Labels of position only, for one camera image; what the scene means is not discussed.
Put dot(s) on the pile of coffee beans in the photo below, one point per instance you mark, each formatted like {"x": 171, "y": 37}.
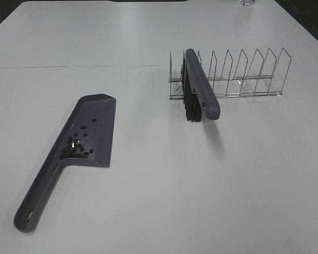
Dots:
{"x": 76, "y": 144}

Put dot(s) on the purple plastic dustpan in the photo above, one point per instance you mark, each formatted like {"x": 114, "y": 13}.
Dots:
{"x": 98, "y": 111}

